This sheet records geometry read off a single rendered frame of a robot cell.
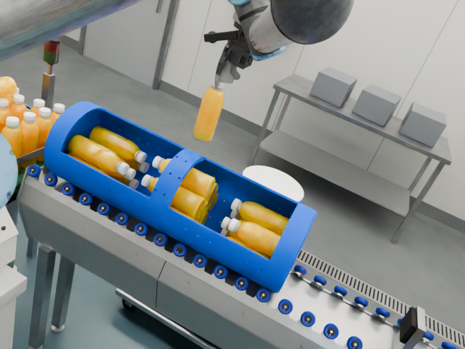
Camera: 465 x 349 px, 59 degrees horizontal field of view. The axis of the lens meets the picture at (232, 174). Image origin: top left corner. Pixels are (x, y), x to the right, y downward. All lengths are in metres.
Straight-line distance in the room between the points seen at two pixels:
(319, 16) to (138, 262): 1.06
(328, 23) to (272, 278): 0.81
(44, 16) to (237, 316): 1.05
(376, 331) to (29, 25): 1.30
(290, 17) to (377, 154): 4.13
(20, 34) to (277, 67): 4.18
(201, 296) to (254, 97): 3.66
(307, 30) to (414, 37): 3.87
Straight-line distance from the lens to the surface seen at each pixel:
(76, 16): 0.61
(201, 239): 1.26
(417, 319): 1.40
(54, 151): 1.46
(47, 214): 1.61
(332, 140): 4.71
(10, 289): 1.01
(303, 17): 0.60
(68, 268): 2.00
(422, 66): 4.49
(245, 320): 1.38
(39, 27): 0.62
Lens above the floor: 1.84
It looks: 28 degrees down
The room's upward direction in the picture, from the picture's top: 20 degrees clockwise
